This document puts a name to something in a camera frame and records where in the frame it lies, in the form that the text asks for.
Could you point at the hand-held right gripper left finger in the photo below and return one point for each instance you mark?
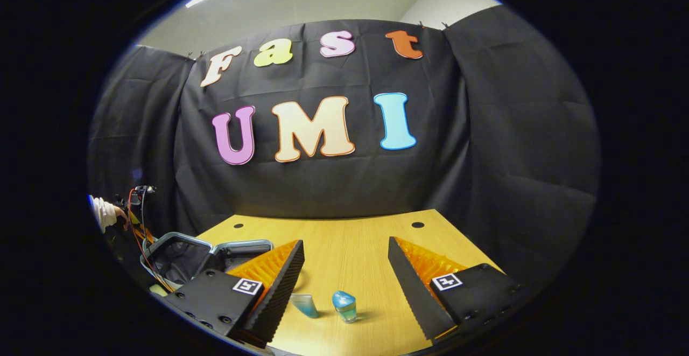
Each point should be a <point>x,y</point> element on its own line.
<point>280,291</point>

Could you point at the black backdrop cloth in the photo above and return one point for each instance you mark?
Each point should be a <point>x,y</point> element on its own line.
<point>484,130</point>

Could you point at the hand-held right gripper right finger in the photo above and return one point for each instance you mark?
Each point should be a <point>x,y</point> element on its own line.
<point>412,291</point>

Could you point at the blue cap skin care bottle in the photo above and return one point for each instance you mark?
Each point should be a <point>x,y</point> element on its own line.
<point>344,305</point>

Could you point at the blue skin care tube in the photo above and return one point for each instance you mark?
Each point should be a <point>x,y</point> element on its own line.
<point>306,305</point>

